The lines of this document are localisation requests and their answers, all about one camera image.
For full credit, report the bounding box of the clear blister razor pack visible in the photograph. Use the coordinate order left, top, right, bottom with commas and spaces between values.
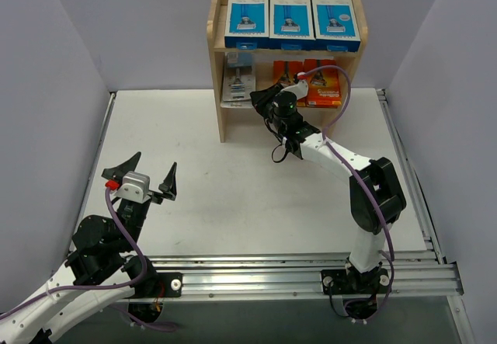
222, 52, 255, 103
221, 99, 253, 109

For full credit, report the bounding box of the orange Gillette Fusion box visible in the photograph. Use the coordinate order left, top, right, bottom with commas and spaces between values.
306, 68, 342, 108
273, 60, 304, 90

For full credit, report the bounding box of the blue Harry's razor box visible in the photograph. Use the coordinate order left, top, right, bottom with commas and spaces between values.
269, 0, 315, 50
224, 0, 269, 50
311, 0, 361, 53

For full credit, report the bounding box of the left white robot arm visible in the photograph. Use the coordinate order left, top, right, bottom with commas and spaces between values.
1, 152, 182, 343

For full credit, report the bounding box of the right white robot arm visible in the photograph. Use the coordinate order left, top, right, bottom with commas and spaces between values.
250, 82, 407, 294

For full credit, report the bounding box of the wooden shelf unit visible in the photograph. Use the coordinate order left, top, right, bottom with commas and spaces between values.
207, 0, 368, 142

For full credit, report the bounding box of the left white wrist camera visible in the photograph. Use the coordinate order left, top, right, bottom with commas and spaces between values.
106, 172, 151, 204

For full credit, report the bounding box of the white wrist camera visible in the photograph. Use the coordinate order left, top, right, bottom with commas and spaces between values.
283, 72, 309, 100
106, 172, 151, 204

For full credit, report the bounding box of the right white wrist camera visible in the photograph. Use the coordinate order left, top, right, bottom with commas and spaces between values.
283, 72, 309, 100

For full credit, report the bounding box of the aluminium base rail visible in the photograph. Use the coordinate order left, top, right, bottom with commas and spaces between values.
42, 87, 465, 304

